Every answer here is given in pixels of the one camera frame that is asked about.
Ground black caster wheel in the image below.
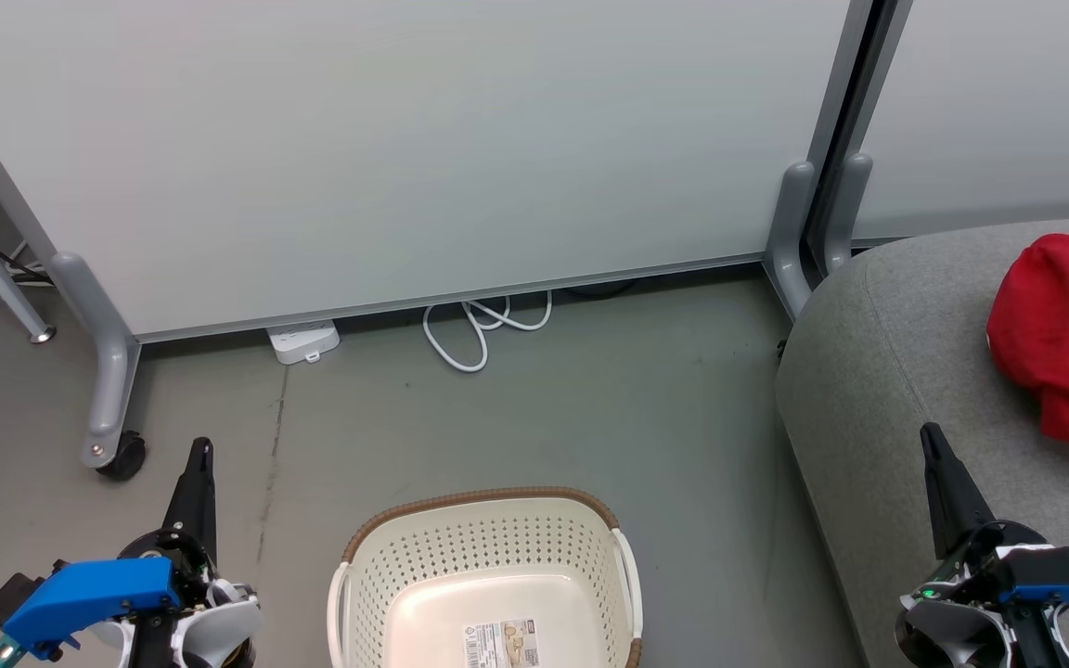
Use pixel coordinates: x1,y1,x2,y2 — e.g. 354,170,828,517
97,430,148,482

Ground white power strip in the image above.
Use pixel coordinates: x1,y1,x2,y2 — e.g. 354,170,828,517
265,320,341,366

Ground narrow white partition panel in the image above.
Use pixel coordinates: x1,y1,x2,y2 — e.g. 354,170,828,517
855,0,1069,244

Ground plain red garment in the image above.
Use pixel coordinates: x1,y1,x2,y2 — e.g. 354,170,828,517
986,234,1069,453

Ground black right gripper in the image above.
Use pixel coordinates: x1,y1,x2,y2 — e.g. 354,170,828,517
896,422,1069,668

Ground grey fabric sofa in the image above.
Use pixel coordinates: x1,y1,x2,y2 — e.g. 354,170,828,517
774,215,1069,668

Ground grey partition leg with caster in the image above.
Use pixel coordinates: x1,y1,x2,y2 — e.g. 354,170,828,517
50,252,142,469

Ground large white partition panel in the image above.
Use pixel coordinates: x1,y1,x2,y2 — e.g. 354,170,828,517
0,0,874,340

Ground printed basket label sticker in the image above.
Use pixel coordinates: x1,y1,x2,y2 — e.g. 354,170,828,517
462,620,541,668

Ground white coiled power cable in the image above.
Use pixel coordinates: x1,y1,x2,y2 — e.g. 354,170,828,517
422,290,554,374

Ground cream perforated laundry basket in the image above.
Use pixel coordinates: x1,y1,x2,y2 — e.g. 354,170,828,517
326,487,644,668

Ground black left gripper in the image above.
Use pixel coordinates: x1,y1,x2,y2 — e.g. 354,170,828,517
89,438,264,668

